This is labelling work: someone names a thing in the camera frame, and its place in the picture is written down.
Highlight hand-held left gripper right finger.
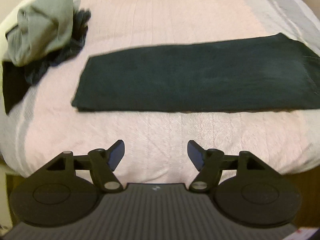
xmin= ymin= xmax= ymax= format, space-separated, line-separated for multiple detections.
xmin=187 ymin=140 xmax=266 ymax=193

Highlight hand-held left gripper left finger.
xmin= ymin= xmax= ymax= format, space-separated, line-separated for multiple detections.
xmin=46 ymin=139 xmax=125 ymax=193

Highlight dark jeans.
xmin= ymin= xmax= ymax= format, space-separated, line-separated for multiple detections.
xmin=71 ymin=33 xmax=320 ymax=113

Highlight black garment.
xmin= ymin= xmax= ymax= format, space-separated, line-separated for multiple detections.
xmin=2 ymin=60 xmax=32 ymax=115

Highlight blue denim garment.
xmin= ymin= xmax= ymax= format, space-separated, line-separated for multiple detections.
xmin=24 ymin=9 xmax=92 ymax=85

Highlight pink bedspread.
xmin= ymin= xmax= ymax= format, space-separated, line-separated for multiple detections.
xmin=0 ymin=0 xmax=320 ymax=178

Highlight grey sweatshirt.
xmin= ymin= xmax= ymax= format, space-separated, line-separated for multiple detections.
xmin=5 ymin=0 xmax=76 ymax=67

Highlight white padded headboard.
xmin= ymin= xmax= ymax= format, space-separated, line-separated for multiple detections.
xmin=0 ymin=15 xmax=9 ymax=63

